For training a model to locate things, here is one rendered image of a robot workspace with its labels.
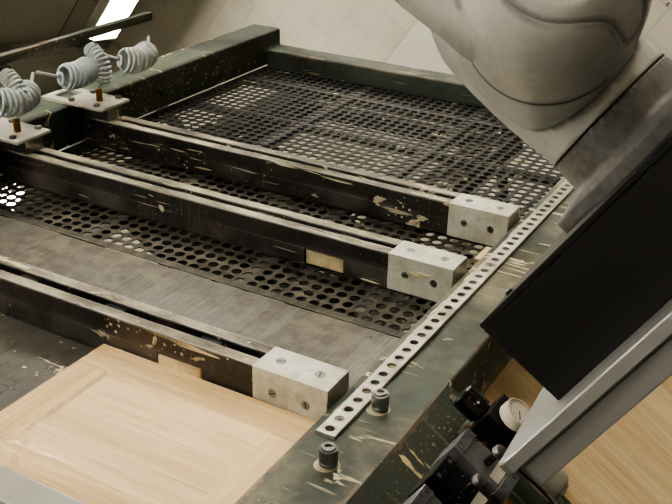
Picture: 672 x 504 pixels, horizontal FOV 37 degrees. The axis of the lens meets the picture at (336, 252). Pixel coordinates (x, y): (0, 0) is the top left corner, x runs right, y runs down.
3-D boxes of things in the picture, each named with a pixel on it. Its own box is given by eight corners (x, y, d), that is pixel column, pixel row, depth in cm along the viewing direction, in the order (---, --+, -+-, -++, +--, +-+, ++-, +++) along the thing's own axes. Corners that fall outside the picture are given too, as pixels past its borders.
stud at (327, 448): (331, 473, 124) (332, 454, 122) (314, 467, 125) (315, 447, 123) (341, 462, 125) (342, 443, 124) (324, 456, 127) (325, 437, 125)
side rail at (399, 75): (619, 153, 259) (626, 113, 254) (266, 84, 307) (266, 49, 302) (627, 144, 265) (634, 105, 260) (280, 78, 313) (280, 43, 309)
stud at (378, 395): (383, 416, 134) (384, 398, 133) (367, 411, 136) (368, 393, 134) (391, 407, 136) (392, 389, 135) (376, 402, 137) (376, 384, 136)
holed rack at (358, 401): (334, 440, 130) (335, 437, 129) (315, 433, 131) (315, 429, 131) (651, 108, 258) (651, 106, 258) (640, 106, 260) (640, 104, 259)
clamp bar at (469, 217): (501, 253, 191) (514, 135, 180) (45, 137, 243) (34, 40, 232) (520, 235, 199) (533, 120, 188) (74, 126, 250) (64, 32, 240)
